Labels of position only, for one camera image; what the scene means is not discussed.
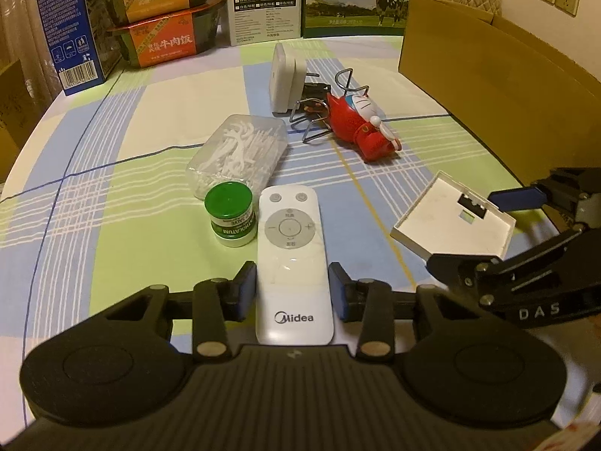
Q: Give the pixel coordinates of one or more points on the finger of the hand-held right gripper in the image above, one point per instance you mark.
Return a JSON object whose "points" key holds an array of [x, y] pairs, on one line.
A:
{"points": [[516, 197], [488, 270]]}

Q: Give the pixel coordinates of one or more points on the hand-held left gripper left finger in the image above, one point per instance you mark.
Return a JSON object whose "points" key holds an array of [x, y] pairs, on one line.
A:
{"points": [[244, 291]]}

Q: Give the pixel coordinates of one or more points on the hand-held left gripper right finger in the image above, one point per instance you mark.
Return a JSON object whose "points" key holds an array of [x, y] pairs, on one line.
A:
{"points": [[339, 291]]}

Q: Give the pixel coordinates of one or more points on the white remote control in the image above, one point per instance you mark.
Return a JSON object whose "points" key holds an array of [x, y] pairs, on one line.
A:
{"points": [[291, 268]]}

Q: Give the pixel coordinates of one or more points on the white plastic box lid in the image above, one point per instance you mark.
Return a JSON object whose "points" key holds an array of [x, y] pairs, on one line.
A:
{"points": [[441, 221]]}

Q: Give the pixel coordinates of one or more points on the large cardboard box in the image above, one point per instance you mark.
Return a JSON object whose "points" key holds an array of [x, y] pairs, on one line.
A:
{"points": [[493, 70]]}

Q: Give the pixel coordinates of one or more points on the white square night light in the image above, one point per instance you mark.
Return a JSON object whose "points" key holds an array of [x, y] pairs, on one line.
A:
{"points": [[284, 77]]}

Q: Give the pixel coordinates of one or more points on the green lidded ointment jar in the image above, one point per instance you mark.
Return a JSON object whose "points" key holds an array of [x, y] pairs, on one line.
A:
{"points": [[230, 216]]}

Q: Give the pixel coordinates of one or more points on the clear box of floss picks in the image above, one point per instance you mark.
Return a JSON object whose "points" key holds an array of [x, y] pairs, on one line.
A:
{"points": [[239, 150]]}

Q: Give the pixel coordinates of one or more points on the checked tablecloth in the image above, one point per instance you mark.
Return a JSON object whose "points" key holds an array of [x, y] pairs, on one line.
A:
{"points": [[131, 197]]}

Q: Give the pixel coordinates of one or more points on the red cartoon cat toy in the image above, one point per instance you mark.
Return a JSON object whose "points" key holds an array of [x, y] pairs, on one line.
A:
{"points": [[352, 120]]}

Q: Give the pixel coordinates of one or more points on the black plug adapter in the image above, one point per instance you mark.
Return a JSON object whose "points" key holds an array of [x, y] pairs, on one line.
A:
{"points": [[313, 89]]}

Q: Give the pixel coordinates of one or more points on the green milk box with cows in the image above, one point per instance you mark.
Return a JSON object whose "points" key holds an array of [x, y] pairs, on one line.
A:
{"points": [[357, 0]]}

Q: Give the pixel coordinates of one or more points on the orange label instant rice bowl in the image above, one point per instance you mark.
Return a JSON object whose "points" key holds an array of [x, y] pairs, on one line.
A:
{"points": [[164, 42]]}

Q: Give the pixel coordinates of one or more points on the brown cardboard carton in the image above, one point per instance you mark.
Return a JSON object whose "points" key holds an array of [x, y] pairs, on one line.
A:
{"points": [[16, 117]]}

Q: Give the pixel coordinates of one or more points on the white humidifier box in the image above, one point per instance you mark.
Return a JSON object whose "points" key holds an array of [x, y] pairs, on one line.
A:
{"points": [[263, 4]]}

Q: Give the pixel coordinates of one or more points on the blue milk carton box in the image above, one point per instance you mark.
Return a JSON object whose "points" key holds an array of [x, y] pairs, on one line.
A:
{"points": [[65, 23]]}

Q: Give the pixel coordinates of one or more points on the beige curtain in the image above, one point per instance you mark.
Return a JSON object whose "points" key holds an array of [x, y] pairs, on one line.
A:
{"points": [[23, 19]]}

